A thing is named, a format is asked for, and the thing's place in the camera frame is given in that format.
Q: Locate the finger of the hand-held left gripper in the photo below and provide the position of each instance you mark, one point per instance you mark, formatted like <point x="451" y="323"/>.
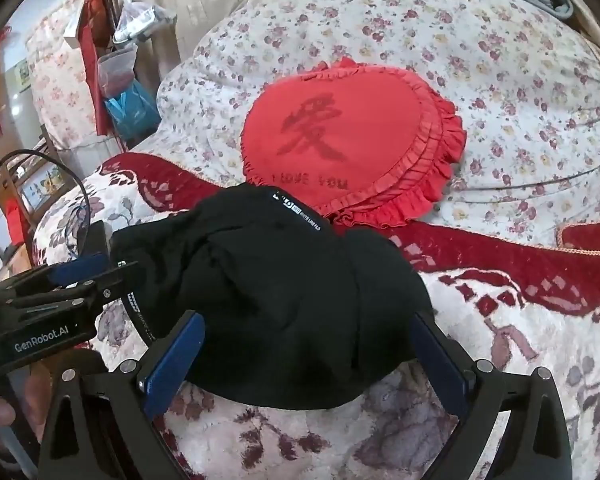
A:
<point x="110" y="285"/>
<point x="77" y="267"/>

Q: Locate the black box device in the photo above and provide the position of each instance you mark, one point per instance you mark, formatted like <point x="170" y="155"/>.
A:
<point x="95" y="240"/>

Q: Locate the blue plastic bag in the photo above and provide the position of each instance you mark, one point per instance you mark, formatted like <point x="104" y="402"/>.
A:
<point x="132" y="110"/>

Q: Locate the small wall picture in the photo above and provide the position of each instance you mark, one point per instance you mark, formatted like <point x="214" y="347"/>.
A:
<point x="24" y="74"/>

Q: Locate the red heart-shaped ruffled pillow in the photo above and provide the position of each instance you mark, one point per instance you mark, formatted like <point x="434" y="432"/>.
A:
<point x="350" y="130"/>

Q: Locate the floral furniture cover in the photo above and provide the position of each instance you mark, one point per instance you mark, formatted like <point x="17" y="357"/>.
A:
<point x="55" y="90"/>

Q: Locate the small red cloth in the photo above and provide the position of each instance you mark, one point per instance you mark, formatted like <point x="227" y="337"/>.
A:
<point x="16" y="220"/>

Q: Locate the black pants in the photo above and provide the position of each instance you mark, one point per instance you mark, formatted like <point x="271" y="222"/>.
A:
<point x="280" y="310"/>

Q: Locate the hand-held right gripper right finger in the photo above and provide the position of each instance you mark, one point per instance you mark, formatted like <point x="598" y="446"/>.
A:
<point x="437" y="360"/>

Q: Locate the red and white floral blanket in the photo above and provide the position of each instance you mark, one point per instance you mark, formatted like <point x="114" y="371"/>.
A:
<point x="505" y="320"/>

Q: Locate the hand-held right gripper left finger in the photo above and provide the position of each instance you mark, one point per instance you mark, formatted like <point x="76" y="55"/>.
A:
<point x="172" y="360"/>

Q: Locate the red hanging cloth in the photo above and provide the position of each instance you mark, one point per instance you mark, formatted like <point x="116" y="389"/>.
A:
<point x="87" y="60"/>

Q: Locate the white floral quilt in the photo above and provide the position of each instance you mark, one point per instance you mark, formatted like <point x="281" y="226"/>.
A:
<point x="505" y="85"/>

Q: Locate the red cushion with gold trim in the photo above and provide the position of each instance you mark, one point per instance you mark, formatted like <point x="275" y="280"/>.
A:
<point x="592" y="237"/>

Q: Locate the translucent bag with dark contents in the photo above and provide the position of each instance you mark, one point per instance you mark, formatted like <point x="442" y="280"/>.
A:
<point x="116" y="72"/>

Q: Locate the beige curtain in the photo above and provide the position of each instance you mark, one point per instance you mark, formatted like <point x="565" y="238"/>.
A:
<point x="205" y="0"/>

